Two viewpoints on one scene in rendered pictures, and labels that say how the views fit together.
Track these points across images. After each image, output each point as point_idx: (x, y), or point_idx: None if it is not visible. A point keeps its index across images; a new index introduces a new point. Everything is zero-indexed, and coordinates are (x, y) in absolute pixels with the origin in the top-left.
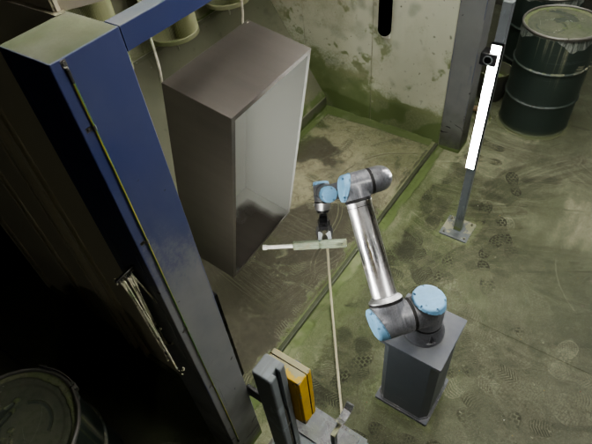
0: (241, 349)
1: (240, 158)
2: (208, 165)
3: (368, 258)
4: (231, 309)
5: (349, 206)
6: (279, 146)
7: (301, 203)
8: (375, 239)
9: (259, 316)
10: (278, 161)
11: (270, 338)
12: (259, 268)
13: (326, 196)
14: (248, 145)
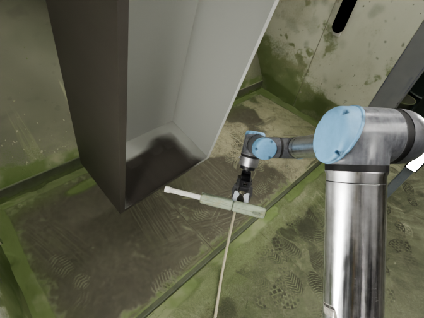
0: (109, 293)
1: (173, 83)
2: (85, 19)
3: (351, 301)
4: (118, 240)
5: (339, 175)
6: (220, 77)
7: (221, 154)
8: (380, 264)
9: (144, 257)
10: (213, 96)
11: (145, 289)
12: (163, 204)
13: (262, 149)
14: (185, 71)
